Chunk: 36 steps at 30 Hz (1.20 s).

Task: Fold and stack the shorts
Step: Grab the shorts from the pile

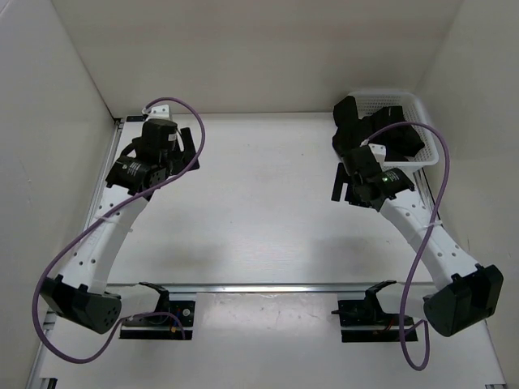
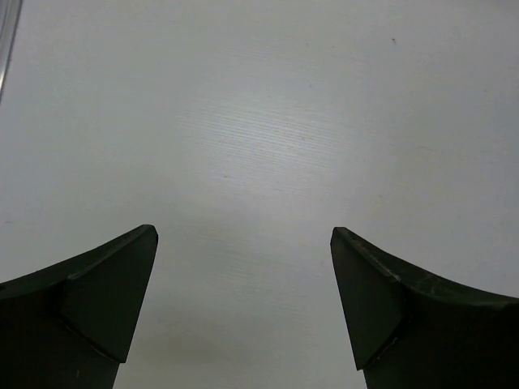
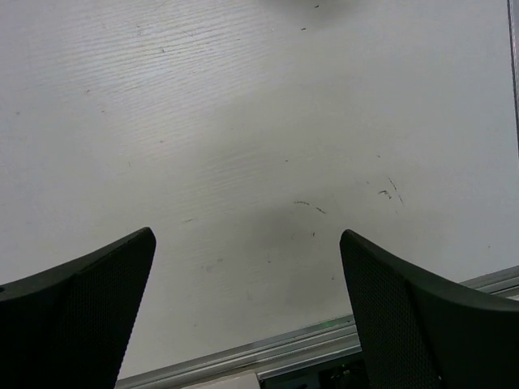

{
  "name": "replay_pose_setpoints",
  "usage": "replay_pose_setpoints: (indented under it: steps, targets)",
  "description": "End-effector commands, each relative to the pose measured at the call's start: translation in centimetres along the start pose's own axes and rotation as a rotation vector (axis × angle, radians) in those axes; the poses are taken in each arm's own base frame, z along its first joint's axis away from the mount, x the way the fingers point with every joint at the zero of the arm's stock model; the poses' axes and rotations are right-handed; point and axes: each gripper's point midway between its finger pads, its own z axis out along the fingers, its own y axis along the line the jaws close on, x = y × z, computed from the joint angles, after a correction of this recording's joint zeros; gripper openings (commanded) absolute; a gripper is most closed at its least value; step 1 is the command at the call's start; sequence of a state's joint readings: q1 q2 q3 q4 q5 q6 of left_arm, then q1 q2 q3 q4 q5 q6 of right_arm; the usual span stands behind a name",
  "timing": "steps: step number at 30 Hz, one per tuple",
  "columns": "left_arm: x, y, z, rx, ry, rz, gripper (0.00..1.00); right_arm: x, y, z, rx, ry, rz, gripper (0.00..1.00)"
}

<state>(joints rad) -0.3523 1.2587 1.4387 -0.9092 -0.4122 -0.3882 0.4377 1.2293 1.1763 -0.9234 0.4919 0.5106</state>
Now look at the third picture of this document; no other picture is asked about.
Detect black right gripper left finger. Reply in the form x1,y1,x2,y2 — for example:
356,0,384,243
1,227,157,388

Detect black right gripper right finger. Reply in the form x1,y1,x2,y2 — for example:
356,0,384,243
340,230,518,388

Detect aluminium table frame rail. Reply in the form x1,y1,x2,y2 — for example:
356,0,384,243
116,265,519,389

